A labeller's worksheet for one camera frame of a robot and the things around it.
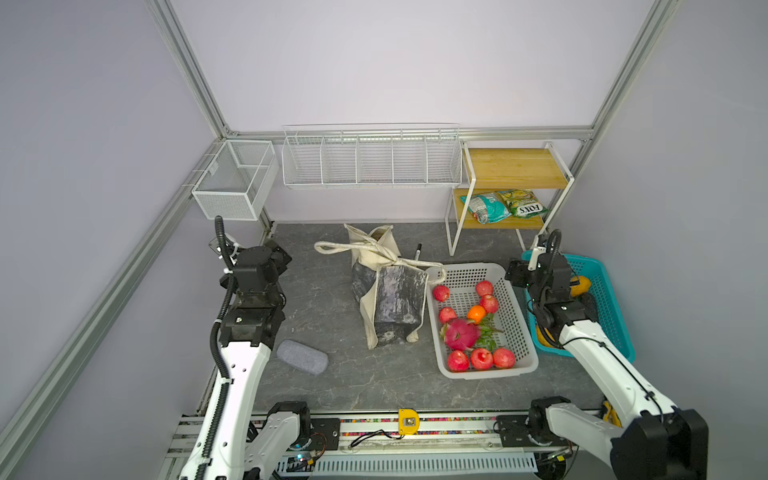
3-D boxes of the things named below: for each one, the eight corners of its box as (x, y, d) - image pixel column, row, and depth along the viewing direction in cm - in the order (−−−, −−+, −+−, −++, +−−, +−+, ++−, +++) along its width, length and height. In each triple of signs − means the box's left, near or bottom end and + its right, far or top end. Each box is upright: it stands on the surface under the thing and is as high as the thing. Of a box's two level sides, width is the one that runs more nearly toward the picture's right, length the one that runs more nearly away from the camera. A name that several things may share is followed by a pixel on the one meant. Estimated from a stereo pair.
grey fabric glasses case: (275, 360, 88) (271, 355, 85) (286, 341, 92) (283, 336, 89) (321, 377, 85) (319, 373, 82) (331, 357, 88) (329, 353, 86)
